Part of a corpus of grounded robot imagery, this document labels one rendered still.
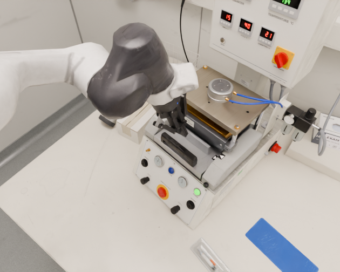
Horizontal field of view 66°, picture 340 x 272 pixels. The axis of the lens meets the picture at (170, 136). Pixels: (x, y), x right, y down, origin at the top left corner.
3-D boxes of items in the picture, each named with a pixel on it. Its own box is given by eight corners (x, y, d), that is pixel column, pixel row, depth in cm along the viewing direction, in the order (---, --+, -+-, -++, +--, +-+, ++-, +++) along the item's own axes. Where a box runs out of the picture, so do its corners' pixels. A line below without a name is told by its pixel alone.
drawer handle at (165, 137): (164, 137, 91) (164, 130, 88) (197, 164, 85) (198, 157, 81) (160, 141, 90) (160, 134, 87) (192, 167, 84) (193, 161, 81)
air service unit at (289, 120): (272, 122, 96) (286, 91, 84) (310, 145, 89) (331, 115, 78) (264, 129, 93) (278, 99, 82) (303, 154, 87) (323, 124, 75)
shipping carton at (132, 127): (142, 109, 131) (141, 95, 124) (163, 120, 126) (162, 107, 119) (116, 133, 121) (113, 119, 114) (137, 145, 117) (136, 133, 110)
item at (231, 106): (213, 76, 105) (218, 48, 95) (283, 117, 91) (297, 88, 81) (170, 107, 94) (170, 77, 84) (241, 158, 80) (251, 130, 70)
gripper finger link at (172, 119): (174, 108, 66) (170, 113, 65) (182, 128, 75) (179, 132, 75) (161, 102, 67) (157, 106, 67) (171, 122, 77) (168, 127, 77)
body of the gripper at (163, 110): (159, 72, 64) (169, 93, 72) (139, 99, 62) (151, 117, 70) (184, 82, 61) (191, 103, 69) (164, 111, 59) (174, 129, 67)
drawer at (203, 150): (207, 102, 108) (209, 87, 102) (252, 131, 98) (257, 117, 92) (154, 142, 95) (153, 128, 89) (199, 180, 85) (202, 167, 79)
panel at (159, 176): (135, 174, 107) (147, 137, 97) (189, 226, 94) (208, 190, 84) (131, 176, 106) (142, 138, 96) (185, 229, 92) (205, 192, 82)
